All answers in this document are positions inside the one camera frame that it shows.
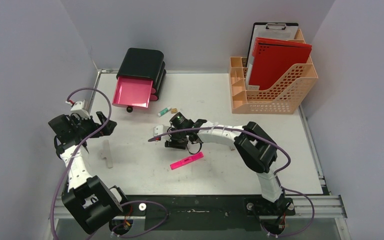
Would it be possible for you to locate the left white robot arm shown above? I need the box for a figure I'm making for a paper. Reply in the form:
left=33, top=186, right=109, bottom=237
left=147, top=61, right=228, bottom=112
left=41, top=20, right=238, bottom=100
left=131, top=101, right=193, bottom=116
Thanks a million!
left=48, top=111, right=129, bottom=234

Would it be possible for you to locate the pink highlighter marker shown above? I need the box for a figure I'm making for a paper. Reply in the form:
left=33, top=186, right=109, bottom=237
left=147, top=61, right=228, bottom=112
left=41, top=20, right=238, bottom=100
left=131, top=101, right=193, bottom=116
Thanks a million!
left=170, top=151, right=204, bottom=170

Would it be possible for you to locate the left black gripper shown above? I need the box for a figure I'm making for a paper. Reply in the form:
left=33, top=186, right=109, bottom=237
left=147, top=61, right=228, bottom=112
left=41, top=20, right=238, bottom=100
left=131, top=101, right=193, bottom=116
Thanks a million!
left=72, top=111, right=117, bottom=140

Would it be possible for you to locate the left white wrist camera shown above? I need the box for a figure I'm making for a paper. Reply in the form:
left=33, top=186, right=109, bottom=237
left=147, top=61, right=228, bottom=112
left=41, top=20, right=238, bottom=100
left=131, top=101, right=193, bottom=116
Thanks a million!
left=70, top=100, right=91, bottom=120

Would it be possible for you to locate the orange plastic file organizer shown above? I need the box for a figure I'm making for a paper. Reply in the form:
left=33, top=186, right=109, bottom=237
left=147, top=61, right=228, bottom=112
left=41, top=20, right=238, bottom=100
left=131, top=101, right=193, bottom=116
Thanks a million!
left=229, top=28, right=319, bottom=115

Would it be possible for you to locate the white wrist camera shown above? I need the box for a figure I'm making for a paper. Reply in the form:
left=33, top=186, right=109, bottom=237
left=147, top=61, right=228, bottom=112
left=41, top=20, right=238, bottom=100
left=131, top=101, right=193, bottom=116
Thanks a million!
left=153, top=125, right=169, bottom=137
left=70, top=100, right=91, bottom=120

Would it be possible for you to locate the black clipboard with paper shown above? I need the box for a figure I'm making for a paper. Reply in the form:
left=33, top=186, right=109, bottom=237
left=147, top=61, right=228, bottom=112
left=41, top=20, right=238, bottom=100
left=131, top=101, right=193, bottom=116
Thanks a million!
left=245, top=22, right=299, bottom=66

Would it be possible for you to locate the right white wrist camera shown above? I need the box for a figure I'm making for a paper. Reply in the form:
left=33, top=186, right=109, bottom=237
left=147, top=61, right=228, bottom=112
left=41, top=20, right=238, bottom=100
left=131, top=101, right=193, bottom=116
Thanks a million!
left=153, top=125, right=169, bottom=137

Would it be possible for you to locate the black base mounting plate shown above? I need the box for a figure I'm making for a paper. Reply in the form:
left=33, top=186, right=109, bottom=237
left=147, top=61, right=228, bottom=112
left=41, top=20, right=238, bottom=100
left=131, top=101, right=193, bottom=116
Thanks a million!
left=106, top=194, right=296, bottom=235

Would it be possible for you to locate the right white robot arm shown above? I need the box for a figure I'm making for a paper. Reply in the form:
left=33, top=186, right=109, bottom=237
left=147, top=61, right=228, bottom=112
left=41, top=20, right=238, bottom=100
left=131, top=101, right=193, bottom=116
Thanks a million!
left=153, top=112, right=295, bottom=216

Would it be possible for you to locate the black pink drawer unit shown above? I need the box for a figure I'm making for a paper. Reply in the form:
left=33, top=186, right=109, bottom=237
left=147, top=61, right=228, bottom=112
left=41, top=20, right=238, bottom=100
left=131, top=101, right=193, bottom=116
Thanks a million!
left=112, top=47, right=167, bottom=113

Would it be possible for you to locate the thick red binder folder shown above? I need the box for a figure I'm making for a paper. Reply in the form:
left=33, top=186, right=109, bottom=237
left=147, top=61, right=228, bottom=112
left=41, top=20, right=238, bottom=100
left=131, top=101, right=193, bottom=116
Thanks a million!
left=246, top=37, right=312, bottom=91

